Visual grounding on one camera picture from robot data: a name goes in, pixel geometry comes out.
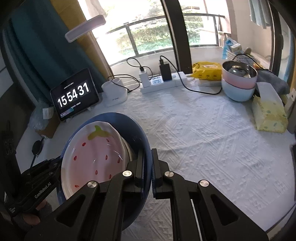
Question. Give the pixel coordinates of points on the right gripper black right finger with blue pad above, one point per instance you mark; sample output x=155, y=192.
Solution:
x=199, y=211

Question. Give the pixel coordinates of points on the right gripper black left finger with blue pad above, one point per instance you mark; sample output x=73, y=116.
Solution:
x=97, y=210

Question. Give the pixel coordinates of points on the dark blue bowl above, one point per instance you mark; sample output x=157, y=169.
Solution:
x=135, y=140

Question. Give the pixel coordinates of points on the pink strawberry bowl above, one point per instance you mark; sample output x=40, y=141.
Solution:
x=97, y=152

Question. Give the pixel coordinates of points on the person's left hand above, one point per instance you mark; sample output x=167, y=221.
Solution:
x=35, y=216

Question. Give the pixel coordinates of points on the small cardboard box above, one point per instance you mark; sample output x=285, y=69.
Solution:
x=44, y=120

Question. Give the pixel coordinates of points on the white textured tablecloth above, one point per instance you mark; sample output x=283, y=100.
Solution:
x=202, y=137

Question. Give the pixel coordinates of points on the tablet showing clock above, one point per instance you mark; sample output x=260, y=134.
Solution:
x=74, y=95

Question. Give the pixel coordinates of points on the yellow tissue pack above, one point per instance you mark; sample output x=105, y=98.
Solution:
x=268, y=110

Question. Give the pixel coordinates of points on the white lamp base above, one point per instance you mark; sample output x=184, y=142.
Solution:
x=114, y=92

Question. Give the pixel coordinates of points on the light blue bowl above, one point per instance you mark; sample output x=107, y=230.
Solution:
x=235, y=93

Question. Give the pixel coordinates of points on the teal curtain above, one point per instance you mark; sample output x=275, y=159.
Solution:
x=34, y=32

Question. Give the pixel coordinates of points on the white power strip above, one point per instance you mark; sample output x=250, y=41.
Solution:
x=157, y=83

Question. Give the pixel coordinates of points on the pink steel-lined bowl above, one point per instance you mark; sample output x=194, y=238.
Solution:
x=239, y=74

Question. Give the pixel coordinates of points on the yellow wet wipes pack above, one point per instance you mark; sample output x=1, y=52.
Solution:
x=207, y=70

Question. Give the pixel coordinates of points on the grey folded towel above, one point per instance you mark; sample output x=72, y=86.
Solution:
x=279, y=85

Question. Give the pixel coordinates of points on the white storage basket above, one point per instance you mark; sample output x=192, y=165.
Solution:
x=240, y=58

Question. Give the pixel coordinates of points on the balcony railing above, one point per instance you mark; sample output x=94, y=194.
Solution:
x=153, y=34

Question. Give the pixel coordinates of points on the white charger with cable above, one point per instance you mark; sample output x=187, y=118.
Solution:
x=145, y=76

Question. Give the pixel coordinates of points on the black charger with cable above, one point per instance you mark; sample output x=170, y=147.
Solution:
x=164, y=66

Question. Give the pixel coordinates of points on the dark window frame post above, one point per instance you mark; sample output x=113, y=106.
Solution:
x=179, y=37

